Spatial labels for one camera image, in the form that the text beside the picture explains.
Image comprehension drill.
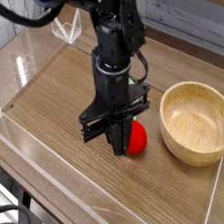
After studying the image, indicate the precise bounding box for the red plush strawberry toy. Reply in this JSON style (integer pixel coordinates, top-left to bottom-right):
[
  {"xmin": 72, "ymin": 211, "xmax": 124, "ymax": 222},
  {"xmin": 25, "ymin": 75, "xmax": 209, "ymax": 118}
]
[{"xmin": 128, "ymin": 121, "xmax": 147, "ymax": 155}]

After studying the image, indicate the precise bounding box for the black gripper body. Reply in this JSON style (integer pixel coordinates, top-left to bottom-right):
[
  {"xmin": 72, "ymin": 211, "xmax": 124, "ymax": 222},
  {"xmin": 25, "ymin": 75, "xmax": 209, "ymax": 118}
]
[{"xmin": 80, "ymin": 48, "xmax": 150, "ymax": 143}]

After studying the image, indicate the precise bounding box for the green rectangular block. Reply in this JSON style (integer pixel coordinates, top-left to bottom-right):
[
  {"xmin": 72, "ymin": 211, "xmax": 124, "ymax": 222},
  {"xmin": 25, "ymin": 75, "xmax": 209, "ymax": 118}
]
[{"xmin": 128, "ymin": 79, "xmax": 136, "ymax": 85}]

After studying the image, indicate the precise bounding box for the clear acrylic tray wall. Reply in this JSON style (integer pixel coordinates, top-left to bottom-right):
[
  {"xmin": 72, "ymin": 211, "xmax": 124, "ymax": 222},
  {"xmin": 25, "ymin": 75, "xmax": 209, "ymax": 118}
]
[{"xmin": 0, "ymin": 110, "xmax": 150, "ymax": 224}]

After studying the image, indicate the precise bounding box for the black metal table frame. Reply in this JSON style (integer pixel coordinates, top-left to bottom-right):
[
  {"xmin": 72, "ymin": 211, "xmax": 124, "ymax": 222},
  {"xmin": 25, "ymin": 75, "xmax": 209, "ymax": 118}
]
[{"xmin": 16, "ymin": 187, "xmax": 61, "ymax": 224}]

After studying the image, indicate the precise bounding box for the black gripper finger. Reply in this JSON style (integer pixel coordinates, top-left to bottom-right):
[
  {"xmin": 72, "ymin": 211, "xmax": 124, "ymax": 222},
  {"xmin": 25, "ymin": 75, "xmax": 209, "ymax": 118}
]
[
  {"xmin": 105, "ymin": 123, "xmax": 123, "ymax": 155},
  {"xmin": 123, "ymin": 116, "xmax": 133, "ymax": 155}
]

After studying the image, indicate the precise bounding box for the wooden bowl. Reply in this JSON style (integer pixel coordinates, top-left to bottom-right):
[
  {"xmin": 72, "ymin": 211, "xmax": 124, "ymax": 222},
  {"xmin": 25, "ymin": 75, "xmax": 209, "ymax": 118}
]
[{"xmin": 159, "ymin": 81, "xmax": 224, "ymax": 166}]

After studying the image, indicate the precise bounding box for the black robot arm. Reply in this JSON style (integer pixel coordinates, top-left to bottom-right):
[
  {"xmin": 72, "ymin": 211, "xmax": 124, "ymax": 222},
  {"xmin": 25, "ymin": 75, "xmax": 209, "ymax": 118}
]
[{"xmin": 35, "ymin": 0, "xmax": 150, "ymax": 155}]

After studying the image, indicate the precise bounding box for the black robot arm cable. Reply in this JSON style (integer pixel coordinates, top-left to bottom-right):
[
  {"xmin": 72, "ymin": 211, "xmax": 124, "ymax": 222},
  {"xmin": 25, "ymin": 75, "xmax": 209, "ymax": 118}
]
[{"xmin": 0, "ymin": 0, "xmax": 66, "ymax": 30}]

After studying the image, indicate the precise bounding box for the clear acrylic corner bracket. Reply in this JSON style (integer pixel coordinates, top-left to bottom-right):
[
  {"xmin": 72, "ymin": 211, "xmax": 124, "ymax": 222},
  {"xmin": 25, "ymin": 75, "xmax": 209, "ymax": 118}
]
[{"xmin": 51, "ymin": 9, "xmax": 81, "ymax": 44}]

